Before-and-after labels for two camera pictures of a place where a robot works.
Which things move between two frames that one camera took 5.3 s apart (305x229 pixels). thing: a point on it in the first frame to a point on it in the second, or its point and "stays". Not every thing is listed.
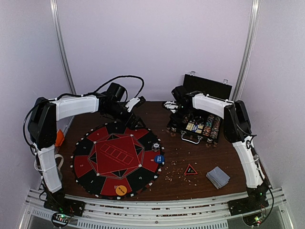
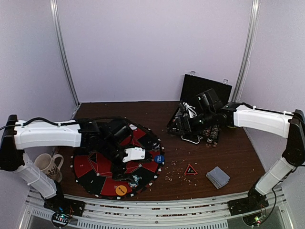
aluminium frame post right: x=254 y=16 stays
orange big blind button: x=121 y=190 stays
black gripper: x=131 y=103 to x=134 y=153
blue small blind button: x=159 y=159 stays
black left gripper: x=134 y=120 to x=121 y=176
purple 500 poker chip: x=156 y=146 stays
